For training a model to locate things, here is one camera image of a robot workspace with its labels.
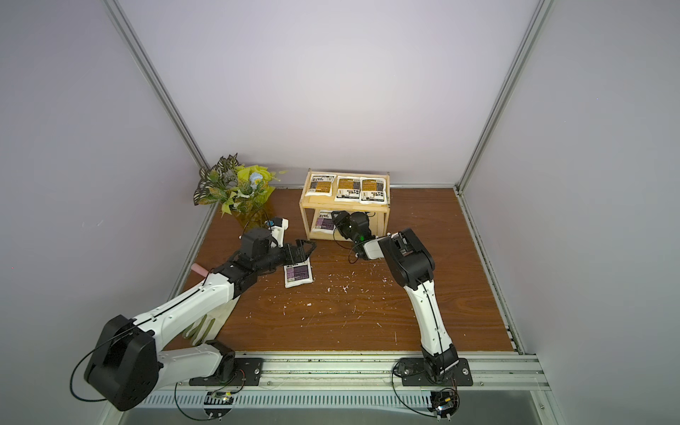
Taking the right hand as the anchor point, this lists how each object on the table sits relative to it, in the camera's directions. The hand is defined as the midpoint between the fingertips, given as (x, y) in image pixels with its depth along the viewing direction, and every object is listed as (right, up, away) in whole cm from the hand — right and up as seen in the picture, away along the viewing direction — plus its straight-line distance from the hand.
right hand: (331, 210), depth 102 cm
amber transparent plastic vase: (-31, -3, +2) cm, 31 cm away
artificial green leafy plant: (-39, +10, -3) cm, 40 cm away
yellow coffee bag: (-3, +9, -11) cm, 15 cm away
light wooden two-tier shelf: (-6, +2, -14) cm, 15 cm away
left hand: (-5, -11, -21) cm, 24 cm away
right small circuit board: (+33, -53, -31) cm, 70 cm away
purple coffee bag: (-3, -5, +2) cm, 6 cm away
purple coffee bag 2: (-11, -23, -9) cm, 27 cm away
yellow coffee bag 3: (+15, +7, -13) cm, 21 cm away
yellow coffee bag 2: (+7, +8, -12) cm, 15 cm away
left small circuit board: (-29, -52, -30) cm, 67 cm away
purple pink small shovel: (-46, -21, -10) cm, 52 cm away
